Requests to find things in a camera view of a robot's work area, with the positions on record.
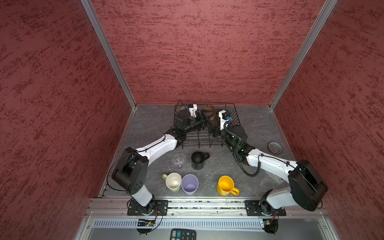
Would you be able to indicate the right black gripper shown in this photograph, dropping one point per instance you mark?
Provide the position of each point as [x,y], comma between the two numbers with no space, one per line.
[214,128]

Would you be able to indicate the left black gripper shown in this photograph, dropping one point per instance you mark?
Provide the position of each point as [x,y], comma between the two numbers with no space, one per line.
[202,120]

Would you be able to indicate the olive green glass cup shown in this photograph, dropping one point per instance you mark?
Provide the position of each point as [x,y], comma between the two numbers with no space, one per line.
[211,114]

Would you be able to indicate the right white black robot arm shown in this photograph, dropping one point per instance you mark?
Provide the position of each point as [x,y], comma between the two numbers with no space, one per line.
[306,187]

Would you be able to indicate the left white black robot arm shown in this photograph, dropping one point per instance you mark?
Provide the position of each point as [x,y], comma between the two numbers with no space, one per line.
[130,170]

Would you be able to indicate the black mug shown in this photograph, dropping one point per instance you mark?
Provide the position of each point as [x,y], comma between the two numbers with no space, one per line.
[198,160]

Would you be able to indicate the clear glass cup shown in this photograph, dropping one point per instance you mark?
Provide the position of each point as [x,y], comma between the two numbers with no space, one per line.
[179,161]

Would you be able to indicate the yellow mug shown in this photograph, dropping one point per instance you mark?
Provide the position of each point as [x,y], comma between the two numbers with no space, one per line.
[226,186]

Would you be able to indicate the lilac plastic cup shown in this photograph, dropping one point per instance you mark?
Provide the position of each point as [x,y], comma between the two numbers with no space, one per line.
[190,184]

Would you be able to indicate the cream light green mug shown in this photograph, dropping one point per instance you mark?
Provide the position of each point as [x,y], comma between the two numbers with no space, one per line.
[173,181]

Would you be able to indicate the black calculator remote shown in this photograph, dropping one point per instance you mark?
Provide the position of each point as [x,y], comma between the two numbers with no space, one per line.
[183,234]

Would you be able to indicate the black wire dish rack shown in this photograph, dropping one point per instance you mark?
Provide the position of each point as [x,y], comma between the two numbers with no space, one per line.
[189,138]

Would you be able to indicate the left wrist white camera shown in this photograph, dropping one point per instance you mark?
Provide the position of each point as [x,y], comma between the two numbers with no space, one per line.
[192,108]

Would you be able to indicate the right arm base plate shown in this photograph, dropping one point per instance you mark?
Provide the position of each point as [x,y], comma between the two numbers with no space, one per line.
[253,207]

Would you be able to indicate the aluminium rail frame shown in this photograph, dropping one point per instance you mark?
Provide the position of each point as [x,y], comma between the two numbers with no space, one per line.
[210,218]

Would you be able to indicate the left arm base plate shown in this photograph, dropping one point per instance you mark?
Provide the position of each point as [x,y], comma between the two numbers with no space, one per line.
[160,207]

